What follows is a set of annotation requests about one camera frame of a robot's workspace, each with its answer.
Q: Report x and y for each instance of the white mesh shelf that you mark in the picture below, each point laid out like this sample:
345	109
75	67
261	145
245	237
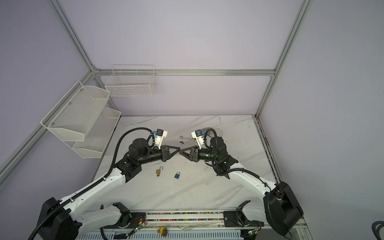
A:
73	117
99	136

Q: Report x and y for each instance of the brass padlock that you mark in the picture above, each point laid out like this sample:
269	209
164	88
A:
158	171

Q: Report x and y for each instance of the aluminium rail bed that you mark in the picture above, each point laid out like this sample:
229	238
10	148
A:
182	225

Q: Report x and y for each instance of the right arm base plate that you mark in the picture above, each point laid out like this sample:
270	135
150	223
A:
238	219

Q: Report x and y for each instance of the lower white mesh shelf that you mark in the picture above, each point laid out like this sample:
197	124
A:
99	136

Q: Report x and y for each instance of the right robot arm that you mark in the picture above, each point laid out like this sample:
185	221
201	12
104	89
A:
281	209

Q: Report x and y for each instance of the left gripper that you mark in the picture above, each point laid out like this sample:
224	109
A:
164	150

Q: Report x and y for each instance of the clear plastic cup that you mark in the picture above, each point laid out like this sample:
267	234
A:
219	132

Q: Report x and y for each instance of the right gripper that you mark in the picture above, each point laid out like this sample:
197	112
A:
195	153

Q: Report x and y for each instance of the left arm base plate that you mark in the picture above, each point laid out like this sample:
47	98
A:
130	221

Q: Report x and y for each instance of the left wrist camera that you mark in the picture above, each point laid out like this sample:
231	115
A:
159	137

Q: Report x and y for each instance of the upper white mesh shelf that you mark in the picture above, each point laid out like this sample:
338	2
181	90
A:
73	117

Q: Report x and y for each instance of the white wire basket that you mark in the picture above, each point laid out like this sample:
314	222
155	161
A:
132	81

